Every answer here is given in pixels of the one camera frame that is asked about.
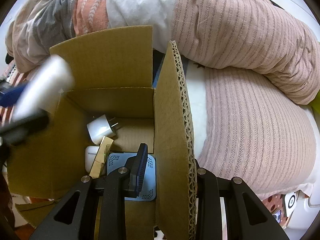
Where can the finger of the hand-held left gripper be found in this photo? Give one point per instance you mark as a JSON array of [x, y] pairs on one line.
[[12, 96], [25, 127]]

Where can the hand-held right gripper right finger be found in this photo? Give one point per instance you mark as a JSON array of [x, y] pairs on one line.
[[207, 187]]

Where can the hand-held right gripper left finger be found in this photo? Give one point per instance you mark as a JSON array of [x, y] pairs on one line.
[[140, 172]]

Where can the light blue square device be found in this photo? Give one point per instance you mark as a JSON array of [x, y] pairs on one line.
[[151, 177]]

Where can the slim gold box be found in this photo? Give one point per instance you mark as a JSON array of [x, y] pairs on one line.
[[101, 160]]

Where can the white earbuds case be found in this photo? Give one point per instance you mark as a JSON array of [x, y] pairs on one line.
[[90, 157]]

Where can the white charger plug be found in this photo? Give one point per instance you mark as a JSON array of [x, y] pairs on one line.
[[100, 128]]

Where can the brown cardboard box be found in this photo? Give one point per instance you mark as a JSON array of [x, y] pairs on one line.
[[100, 62]]

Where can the black object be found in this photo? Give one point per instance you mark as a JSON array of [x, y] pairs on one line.
[[8, 59]]

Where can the pink ribbed pillow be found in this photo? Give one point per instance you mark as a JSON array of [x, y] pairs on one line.
[[250, 130]]

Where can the smartphone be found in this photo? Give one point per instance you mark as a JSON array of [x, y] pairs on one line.
[[278, 216]]

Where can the white round-marked device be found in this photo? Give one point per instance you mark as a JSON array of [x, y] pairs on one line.
[[291, 201]]

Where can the green pillow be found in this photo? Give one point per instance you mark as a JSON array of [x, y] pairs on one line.
[[317, 107]]

